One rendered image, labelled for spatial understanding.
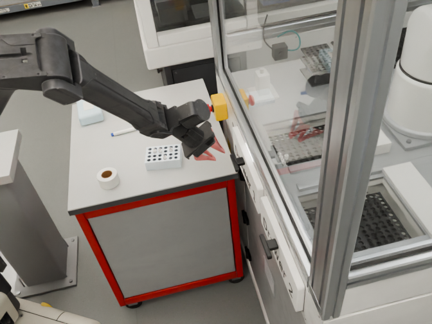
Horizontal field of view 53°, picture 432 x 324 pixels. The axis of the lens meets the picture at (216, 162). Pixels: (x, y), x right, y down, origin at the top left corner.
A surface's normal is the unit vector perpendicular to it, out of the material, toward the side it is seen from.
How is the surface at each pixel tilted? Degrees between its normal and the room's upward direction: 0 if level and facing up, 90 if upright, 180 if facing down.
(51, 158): 0
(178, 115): 48
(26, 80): 123
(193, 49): 90
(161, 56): 90
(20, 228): 90
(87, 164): 0
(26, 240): 90
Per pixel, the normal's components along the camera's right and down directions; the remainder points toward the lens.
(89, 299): -0.10, -0.72
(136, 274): 0.22, 0.66
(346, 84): -0.97, 0.22
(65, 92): 0.22, 0.95
